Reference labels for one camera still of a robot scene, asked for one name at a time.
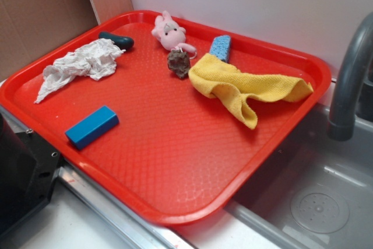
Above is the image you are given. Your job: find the grey brown rock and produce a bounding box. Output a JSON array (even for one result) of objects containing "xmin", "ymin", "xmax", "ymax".
[{"xmin": 167, "ymin": 50, "xmax": 191, "ymax": 79}]

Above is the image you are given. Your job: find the red plastic tray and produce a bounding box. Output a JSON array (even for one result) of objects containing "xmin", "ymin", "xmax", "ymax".
[{"xmin": 1, "ymin": 10, "xmax": 331, "ymax": 226}]

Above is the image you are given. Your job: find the yellow microfibre cloth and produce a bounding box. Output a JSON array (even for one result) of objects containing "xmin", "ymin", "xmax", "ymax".
[{"xmin": 188, "ymin": 53, "xmax": 314, "ymax": 130}]

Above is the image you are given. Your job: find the blue sponge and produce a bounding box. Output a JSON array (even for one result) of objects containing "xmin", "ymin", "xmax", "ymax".
[{"xmin": 209, "ymin": 35, "xmax": 231, "ymax": 63}]

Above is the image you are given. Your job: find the pink plush bunny toy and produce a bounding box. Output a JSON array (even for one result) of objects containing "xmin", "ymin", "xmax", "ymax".
[{"xmin": 151, "ymin": 10, "xmax": 197, "ymax": 59}]

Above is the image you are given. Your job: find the dark green curved object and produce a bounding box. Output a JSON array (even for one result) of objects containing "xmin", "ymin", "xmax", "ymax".
[{"xmin": 98, "ymin": 31, "xmax": 135, "ymax": 51}]

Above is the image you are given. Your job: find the blue rectangular block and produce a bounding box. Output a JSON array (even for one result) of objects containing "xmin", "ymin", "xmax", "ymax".
[{"xmin": 65, "ymin": 106, "xmax": 119, "ymax": 150}]

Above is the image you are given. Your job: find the crumpled white paper towel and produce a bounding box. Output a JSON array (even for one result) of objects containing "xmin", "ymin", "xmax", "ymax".
[{"xmin": 34, "ymin": 38, "xmax": 126, "ymax": 104}]

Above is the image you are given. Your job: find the grey plastic sink basin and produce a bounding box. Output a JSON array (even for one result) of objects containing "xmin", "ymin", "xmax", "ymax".
[{"xmin": 226, "ymin": 106, "xmax": 372, "ymax": 248}]

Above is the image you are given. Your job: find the grey faucet spout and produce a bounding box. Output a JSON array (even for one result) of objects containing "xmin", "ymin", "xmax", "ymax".
[{"xmin": 327, "ymin": 13, "xmax": 372, "ymax": 141}]

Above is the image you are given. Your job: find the brown cardboard panel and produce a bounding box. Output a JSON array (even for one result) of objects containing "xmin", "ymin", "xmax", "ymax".
[{"xmin": 1, "ymin": 0, "xmax": 133, "ymax": 80}]

